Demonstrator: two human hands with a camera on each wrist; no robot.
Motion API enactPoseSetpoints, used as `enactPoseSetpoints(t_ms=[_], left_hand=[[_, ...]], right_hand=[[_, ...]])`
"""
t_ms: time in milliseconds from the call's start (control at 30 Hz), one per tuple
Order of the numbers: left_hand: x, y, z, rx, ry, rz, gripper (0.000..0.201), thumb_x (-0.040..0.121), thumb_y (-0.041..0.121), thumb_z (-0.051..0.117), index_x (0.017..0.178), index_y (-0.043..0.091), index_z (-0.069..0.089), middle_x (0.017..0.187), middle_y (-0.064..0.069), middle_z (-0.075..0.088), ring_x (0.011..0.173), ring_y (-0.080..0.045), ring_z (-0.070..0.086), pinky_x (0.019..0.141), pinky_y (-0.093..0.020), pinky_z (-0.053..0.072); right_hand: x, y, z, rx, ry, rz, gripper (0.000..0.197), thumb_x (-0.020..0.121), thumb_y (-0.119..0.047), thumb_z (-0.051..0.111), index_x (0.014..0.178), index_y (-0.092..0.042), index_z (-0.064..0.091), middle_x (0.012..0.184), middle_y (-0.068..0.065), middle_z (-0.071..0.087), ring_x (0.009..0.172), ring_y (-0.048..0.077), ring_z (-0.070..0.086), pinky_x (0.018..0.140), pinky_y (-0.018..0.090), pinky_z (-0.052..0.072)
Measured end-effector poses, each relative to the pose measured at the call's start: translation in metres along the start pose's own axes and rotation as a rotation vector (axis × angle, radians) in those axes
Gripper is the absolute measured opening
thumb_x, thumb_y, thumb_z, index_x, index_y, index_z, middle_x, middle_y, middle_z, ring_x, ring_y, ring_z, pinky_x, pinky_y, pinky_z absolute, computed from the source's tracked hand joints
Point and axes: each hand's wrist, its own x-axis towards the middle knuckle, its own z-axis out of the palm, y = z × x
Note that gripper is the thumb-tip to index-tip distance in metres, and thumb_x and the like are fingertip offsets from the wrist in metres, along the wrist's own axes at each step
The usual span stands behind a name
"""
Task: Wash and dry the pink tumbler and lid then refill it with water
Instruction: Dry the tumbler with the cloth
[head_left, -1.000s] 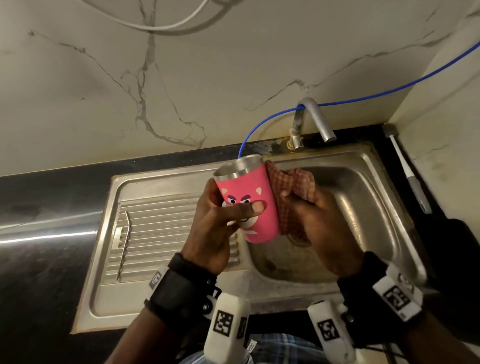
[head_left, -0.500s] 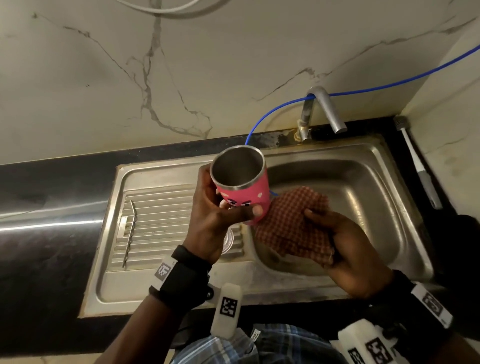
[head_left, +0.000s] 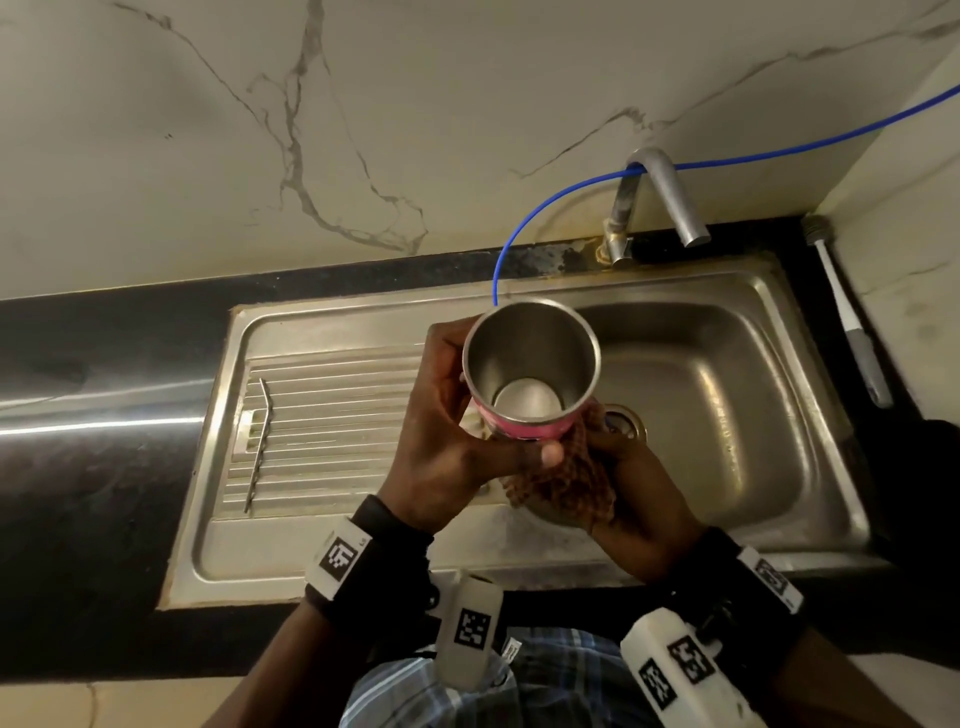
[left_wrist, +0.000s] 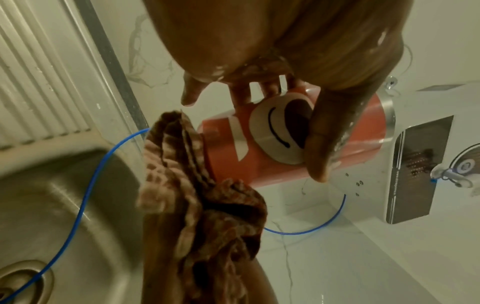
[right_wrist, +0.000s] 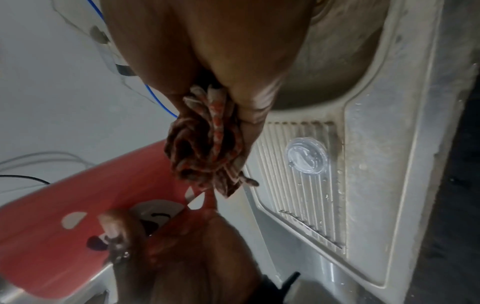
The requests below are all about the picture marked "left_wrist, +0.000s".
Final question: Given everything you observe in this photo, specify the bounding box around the pink steel tumbler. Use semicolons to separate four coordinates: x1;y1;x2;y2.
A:
196;86;397;189

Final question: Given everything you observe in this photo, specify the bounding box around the thin blue tube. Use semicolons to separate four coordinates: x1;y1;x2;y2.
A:
0;128;348;302

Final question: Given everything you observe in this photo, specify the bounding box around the person's left hand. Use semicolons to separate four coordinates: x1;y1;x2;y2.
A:
142;0;416;184

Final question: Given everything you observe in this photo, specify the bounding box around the stainless steel sink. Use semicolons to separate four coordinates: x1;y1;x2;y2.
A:
0;0;151;304

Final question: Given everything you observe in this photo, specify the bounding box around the large white box appliance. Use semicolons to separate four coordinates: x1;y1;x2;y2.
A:
325;84;480;225

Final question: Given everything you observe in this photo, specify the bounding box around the white blue dispenser tap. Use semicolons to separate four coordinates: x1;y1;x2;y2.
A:
428;164;476;189

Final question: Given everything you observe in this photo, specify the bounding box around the person's right hand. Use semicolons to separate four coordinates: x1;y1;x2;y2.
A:
142;207;281;304

